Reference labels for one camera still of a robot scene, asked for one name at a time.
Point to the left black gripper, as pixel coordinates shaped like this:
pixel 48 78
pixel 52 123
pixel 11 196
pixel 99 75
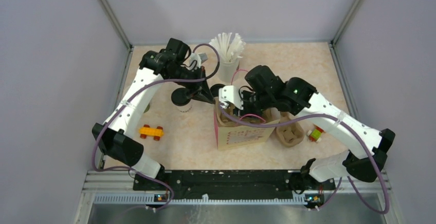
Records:
pixel 204 94

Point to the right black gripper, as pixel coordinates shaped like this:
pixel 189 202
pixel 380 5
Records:
pixel 246 111

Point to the black cup lid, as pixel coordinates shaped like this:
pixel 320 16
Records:
pixel 180 97

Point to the cream pink paper bag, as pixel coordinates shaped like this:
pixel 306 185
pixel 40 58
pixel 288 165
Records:
pixel 235 119

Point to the white paper cup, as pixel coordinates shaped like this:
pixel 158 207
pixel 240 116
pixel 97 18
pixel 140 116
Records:
pixel 184 108

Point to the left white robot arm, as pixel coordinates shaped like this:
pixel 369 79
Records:
pixel 176 63

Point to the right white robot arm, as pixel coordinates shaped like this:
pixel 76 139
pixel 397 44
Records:
pixel 367 147

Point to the stack of black lids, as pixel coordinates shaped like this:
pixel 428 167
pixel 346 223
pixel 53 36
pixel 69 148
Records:
pixel 215 89

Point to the white cup holding straws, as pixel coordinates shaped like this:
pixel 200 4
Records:
pixel 227 69

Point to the brown pulp cup carrier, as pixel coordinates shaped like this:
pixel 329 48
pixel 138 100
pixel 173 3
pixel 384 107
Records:
pixel 289 132

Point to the bundle of white straws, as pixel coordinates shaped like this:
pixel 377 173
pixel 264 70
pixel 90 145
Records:
pixel 229 46

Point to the stack of paper cups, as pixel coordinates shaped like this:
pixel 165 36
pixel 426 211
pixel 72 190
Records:
pixel 147 108

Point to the orange toy car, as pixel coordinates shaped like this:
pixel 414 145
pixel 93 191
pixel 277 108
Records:
pixel 147 131

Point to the green red toy block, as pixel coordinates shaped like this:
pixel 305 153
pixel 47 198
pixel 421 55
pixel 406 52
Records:
pixel 315 134

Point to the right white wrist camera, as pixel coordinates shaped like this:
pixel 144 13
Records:
pixel 230 94

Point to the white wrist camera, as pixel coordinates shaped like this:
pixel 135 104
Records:
pixel 230 94
pixel 196 60

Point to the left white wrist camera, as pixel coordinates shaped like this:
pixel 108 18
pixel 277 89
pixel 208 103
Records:
pixel 196 60

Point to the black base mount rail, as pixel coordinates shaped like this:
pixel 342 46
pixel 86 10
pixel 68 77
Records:
pixel 233 184

